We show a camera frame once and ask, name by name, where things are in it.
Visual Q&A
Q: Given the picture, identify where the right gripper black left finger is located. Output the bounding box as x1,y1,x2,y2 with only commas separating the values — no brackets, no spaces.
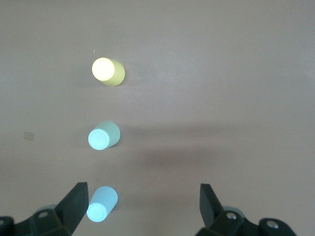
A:
13,182,89,236

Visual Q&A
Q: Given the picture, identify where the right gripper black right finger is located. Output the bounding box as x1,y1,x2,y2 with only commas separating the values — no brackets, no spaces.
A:
195,183,259,236

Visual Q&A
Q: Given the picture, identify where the yellow plastic cup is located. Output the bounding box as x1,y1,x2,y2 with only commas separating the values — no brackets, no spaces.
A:
92,57,126,87

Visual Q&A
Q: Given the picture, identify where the brown table cover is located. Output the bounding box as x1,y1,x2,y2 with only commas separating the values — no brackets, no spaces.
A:
0,0,315,236

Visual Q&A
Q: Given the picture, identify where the pale green plastic cup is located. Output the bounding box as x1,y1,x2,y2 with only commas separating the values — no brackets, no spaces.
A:
88,120,122,150

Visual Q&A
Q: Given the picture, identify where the light blue plastic cup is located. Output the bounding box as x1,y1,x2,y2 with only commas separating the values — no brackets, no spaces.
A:
86,186,119,223

